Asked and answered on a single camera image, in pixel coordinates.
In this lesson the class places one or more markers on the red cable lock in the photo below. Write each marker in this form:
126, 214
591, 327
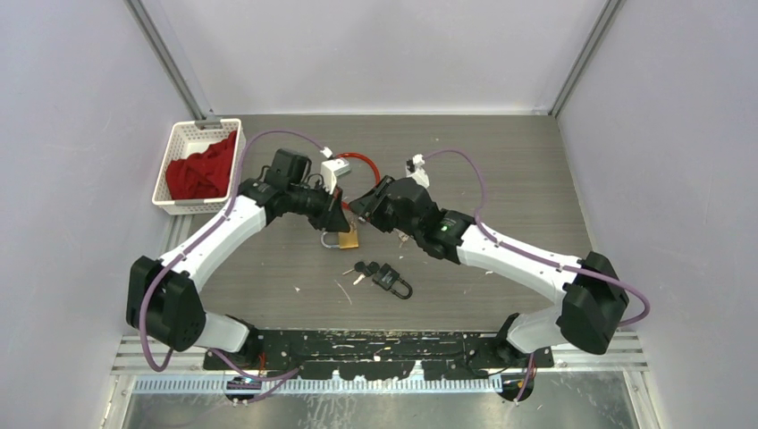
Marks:
362, 176

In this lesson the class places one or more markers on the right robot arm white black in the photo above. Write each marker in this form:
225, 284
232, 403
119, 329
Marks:
587, 301

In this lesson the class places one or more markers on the brass padlock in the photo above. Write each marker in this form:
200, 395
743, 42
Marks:
340, 240

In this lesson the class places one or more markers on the red cloth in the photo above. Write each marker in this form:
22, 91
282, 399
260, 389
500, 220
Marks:
203, 175

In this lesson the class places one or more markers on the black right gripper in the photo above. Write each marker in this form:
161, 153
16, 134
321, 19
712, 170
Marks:
368, 206

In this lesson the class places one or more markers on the black-headed key bunch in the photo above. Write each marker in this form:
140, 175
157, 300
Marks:
363, 270

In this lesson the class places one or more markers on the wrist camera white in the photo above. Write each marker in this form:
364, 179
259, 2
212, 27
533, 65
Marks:
331, 170
415, 170

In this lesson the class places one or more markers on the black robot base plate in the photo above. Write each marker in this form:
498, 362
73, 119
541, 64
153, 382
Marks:
318, 355

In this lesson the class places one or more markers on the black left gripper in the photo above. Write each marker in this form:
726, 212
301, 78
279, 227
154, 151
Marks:
331, 208

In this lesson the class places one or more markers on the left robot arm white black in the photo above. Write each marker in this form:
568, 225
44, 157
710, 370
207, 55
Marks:
163, 297

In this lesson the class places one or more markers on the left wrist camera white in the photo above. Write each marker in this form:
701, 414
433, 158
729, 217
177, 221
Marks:
331, 170

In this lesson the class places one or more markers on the small silver key bunch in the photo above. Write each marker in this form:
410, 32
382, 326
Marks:
402, 237

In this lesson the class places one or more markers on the black Kaijing padlock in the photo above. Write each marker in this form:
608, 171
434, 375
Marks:
390, 280

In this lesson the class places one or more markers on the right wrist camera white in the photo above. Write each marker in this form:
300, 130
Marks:
415, 170

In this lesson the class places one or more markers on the white plastic basket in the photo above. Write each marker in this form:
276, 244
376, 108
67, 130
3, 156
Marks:
187, 138

